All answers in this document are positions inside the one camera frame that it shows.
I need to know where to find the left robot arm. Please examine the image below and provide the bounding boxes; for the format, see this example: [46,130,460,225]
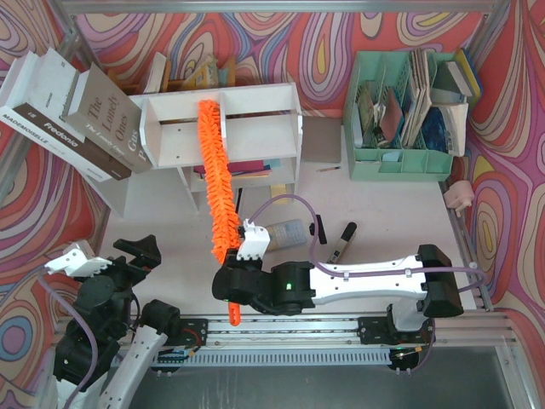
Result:
[46,234,181,408]

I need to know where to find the books in green organizer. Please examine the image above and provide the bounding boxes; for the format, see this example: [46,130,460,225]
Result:
[346,48,483,157]

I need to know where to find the brown white Fredonia book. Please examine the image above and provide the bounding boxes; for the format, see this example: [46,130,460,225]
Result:
[1,49,131,182]

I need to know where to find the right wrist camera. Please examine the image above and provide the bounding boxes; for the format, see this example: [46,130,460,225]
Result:
[237,219,271,261]

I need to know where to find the mint green desk organizer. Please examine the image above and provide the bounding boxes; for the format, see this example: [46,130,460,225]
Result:
[343,49,470,181]

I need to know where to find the orange wooden book rack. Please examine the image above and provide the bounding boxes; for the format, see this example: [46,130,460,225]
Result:
[106,52,238,96]

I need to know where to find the grey Lonely Ones book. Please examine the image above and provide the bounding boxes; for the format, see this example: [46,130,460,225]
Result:
[63,65,152,174]

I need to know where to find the blue beige calculator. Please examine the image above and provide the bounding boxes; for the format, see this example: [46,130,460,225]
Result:
[266,219,307,251]

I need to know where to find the pink pig figurine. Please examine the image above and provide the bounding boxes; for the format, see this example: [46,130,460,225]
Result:
[444,180,474,217]

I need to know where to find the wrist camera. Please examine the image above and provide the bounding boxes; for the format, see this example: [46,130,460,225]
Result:
[45,240,112,278]
[237,219,271,261]

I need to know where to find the small pencil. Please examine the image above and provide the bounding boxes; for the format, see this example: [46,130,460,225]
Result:
[317,166,341,172]

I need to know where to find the white small bookshelf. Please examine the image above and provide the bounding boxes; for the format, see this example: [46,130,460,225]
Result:
[131,83,303,210]

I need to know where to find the orange microfiber duster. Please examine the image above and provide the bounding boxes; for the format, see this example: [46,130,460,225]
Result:
[197,99,244,326]

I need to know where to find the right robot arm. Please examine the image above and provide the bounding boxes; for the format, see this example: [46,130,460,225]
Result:
[211,245,463,332]

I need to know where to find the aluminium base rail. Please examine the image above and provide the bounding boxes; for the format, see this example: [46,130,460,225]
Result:
[130,314,437,347]

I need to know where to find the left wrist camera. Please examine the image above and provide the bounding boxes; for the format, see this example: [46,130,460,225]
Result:
[45,240,112,278]

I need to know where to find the yellow sticky note pad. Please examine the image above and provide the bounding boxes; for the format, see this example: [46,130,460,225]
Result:
[270,184,290,205]

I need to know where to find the black binder clip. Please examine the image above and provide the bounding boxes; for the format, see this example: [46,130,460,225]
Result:
[309,214,328,245]

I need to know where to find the stack of coloured paper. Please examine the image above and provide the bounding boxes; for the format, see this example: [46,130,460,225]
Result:
[192,157,278,181]

